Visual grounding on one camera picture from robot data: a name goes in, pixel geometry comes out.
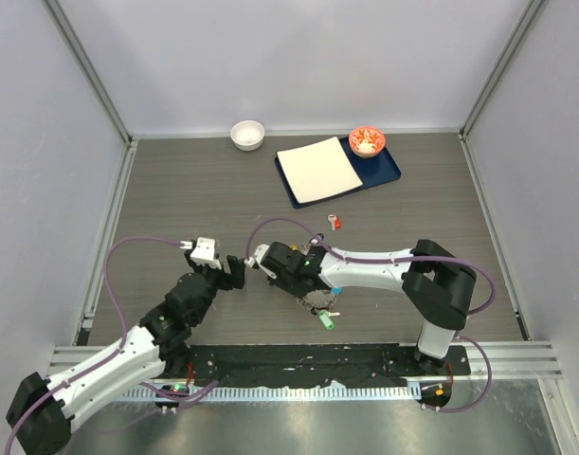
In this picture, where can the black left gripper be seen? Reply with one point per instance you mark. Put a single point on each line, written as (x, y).
(228, 281)

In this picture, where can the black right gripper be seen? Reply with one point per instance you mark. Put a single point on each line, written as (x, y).
(280, 283)

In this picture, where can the metal key organizer blue handle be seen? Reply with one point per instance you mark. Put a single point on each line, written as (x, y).
(319, 300)

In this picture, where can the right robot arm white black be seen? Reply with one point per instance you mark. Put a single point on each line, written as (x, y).
(439, 288)

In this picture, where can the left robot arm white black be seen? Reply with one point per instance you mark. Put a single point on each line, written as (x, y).
(45, 411)

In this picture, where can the green key tag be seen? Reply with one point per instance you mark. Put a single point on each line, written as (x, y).
(326, 321)

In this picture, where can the red headed key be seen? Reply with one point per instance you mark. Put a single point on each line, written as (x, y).
(335, 222)

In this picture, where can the white square plate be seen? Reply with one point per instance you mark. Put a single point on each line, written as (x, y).
(318, 171)

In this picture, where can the dark blue tray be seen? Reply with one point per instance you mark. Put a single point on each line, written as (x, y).
(374, 171)

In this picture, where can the white bowl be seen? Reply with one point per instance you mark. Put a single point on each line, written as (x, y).
(247, 135)

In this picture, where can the orange patterned bowl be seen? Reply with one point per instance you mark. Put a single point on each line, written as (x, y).
(367, 141)

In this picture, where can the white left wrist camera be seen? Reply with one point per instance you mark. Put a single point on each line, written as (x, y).
(201, 252)

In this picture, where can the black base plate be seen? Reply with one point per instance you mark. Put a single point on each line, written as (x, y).
(305, 366)

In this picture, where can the slotted cable duct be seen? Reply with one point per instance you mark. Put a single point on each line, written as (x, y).
(333, 392)

